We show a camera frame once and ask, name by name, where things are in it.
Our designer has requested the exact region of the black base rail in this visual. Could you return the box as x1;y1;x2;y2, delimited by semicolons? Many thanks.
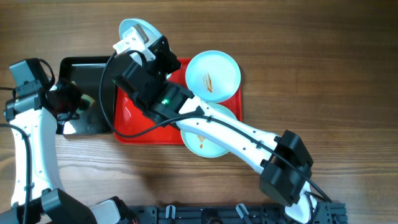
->
131;202;348;224

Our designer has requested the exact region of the light blue plate front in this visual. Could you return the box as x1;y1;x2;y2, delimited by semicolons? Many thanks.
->
180;103;237;158

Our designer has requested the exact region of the black rectangular tray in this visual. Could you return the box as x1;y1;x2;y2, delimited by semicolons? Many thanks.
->
57;56;117;135

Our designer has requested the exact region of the red plastic tray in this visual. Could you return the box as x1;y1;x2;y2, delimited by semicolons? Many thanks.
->
114;58;243;145

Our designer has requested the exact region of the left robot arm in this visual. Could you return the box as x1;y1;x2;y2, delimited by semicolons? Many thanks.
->
1;80;134;223

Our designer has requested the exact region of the light blue plate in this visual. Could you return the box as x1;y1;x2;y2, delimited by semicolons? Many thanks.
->
180;103;237;158
185;50;241;103
119;18;162;43

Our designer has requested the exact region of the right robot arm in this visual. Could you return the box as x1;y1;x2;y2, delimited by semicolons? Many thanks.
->
109;21;316;223

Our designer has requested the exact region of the green yellow sponge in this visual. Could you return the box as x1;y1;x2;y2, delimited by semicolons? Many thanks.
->
67;82;95;114

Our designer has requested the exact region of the light blue plate back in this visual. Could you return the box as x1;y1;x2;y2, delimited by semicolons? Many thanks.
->
185;50;241;103

